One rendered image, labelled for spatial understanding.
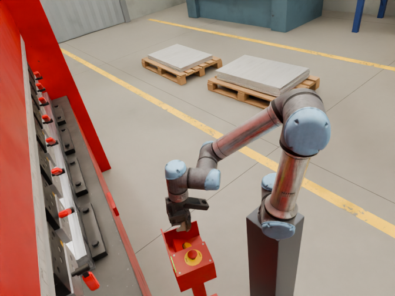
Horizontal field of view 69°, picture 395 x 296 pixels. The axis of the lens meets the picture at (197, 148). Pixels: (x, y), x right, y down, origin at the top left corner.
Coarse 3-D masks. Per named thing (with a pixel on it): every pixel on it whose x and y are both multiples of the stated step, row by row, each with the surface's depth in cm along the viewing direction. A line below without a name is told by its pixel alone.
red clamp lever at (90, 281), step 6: (84, 264) 67; (78, 270) 66; (84, 270) 67; (72, 276) 66; (84, 276) 68; (90, 276) 69; (90, 282) 69; (96, 282) 71; (90, 288) 71; (96, 288) 72
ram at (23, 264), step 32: (0, 0) 171; (0, 32) 120; (0, 64) 92; (0, 96) 75; (0, 128) 63; (32, 128) 99; (0, 160) 54; (0, 192) 48; (32, 192) 66; (0, 224) 43; (32, 224) 57; (0, 256) 39; (32, 256) 50; (0, 288) 35; (32, 288) 44
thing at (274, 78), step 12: (240, 60) 400; (252, 60) 395; (264, 60) 389; (216, 72) 387; (228, 72) 375; (240, 72) 370; (252, 72) 365; (264, 72) 361; (276, 72) 356; (288, 72) 352; (300, 72) 347; (240, 84) 364; (252, 84) 350; (264, 84) 337; (276, 84) 332; (288, 84) 333; (276, 96) 331
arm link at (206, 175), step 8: (200, 160) 105; (208, 160) 104; (192, 168) 101; (200, 168) 101; (208, 168) 101; (216, 168) 106; (192, 176) 99; (200, 176) 98; (208, 176) 98; (216, 176) 98; (192, 184) 99; (200, 184) 98; (208, 184) 98; (216, 184) 98
